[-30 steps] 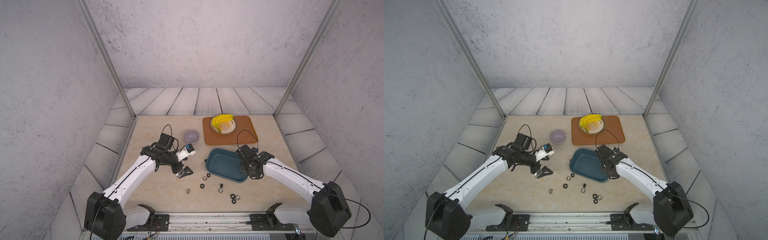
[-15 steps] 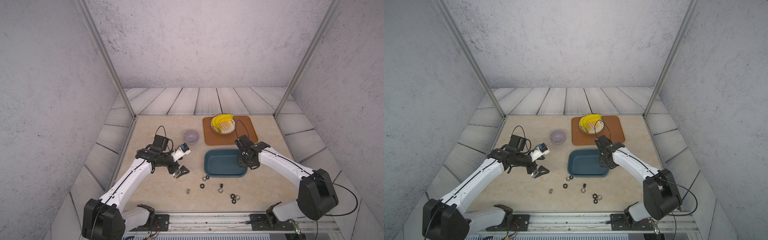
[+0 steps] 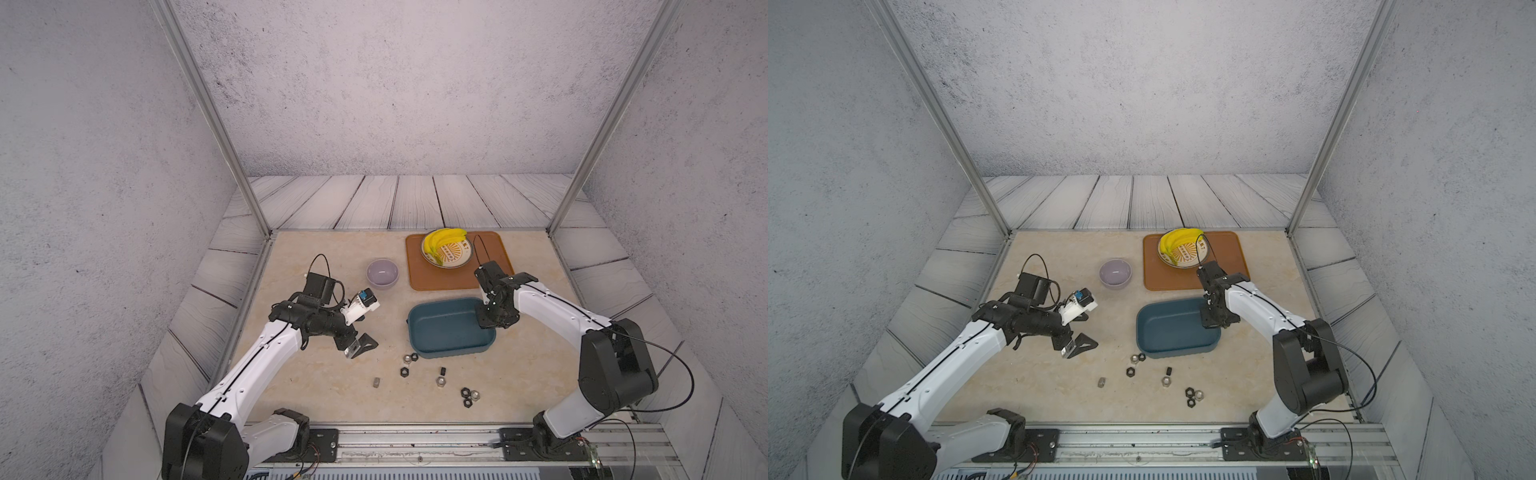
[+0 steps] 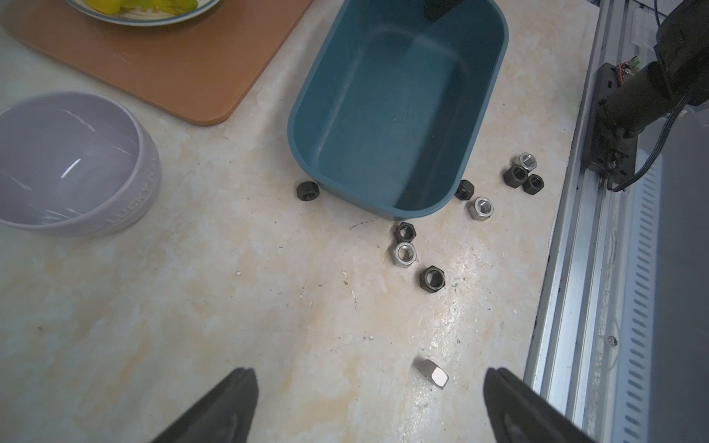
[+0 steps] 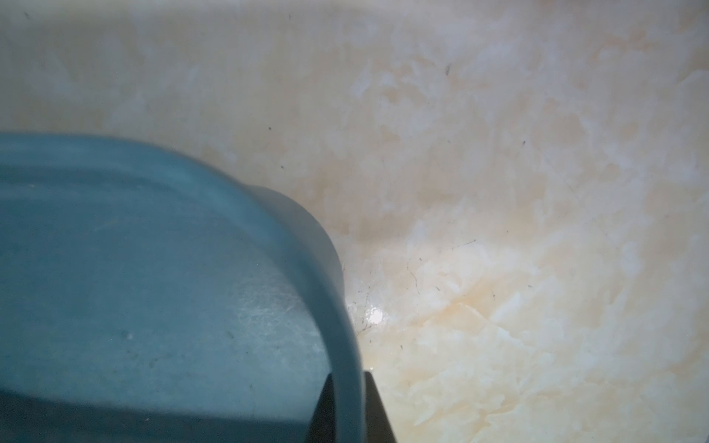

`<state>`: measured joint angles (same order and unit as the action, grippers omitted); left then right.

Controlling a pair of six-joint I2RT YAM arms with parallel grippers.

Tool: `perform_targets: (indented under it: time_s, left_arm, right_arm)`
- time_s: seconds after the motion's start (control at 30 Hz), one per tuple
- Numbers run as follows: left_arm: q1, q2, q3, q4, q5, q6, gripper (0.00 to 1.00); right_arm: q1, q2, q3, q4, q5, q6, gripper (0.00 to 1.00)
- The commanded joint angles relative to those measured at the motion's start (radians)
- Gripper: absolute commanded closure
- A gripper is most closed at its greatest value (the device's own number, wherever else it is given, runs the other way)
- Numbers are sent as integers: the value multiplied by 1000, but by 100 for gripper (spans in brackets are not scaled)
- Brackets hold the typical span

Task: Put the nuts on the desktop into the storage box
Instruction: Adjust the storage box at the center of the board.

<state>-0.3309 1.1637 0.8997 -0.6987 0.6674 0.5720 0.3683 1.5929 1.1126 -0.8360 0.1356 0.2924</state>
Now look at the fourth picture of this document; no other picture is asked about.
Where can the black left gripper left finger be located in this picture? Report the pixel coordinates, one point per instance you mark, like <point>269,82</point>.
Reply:
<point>224,414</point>

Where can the patterned plate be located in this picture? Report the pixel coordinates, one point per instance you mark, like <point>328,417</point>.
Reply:
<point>137,18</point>

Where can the aluminium front rail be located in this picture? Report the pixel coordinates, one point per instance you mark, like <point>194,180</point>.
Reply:
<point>620,345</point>

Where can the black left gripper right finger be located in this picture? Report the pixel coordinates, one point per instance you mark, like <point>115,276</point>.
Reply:
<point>518,414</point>

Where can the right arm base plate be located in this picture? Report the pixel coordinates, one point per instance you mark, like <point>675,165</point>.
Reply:
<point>605,150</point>

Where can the lilac ceramic bowl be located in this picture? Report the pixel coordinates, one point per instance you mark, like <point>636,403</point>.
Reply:
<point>75,164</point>

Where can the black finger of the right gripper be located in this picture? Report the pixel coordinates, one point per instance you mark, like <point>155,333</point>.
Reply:
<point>436,9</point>

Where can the black nut lower middle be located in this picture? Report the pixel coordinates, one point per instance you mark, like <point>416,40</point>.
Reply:
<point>432,279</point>

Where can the black nut on edge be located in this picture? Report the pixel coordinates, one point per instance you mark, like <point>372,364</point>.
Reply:
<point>307,191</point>

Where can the brown rectangular mat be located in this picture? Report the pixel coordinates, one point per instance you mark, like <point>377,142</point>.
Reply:
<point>198,70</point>

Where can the teal plastic storage box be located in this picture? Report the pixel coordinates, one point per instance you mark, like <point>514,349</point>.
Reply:
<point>377,122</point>

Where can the yellow banana bunch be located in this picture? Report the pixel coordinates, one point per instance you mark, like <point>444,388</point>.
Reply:
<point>172,7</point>

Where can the black nut cluster top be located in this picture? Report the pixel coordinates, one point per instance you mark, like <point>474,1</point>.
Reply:
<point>515,176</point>

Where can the black nut cluster bottom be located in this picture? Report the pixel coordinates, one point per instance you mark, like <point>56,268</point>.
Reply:
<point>533,184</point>

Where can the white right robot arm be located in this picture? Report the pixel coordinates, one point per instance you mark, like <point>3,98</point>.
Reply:
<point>678,77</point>

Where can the black nut cluster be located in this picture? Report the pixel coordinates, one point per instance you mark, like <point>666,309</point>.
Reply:
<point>533,184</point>
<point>515,176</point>

